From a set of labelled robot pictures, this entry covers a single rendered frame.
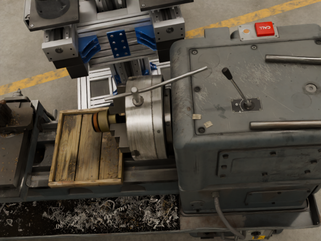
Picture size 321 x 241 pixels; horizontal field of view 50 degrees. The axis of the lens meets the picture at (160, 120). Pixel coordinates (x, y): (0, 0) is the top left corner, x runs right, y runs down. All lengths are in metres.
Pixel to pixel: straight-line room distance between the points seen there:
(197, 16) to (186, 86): 2.13
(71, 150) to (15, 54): 1.96
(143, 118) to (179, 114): 0.13
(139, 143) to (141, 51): 0.75
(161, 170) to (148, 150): 0.25
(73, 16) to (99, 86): 1.02
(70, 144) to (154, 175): 0.40
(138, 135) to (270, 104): 0.44
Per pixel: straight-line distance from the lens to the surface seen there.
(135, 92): 1.08
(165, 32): 1.57
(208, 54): 1.23
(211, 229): 1.63
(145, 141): 1.17
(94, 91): 2.55
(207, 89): 1.14
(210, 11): 3.28
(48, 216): 1.85
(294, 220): 1.75
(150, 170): 1.43
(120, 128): 1.27
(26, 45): 3.41
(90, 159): 1.49
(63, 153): 1.54
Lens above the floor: 2.17
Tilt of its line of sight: 58 degrees down
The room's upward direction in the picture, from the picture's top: 11 degrees counter-clockwise
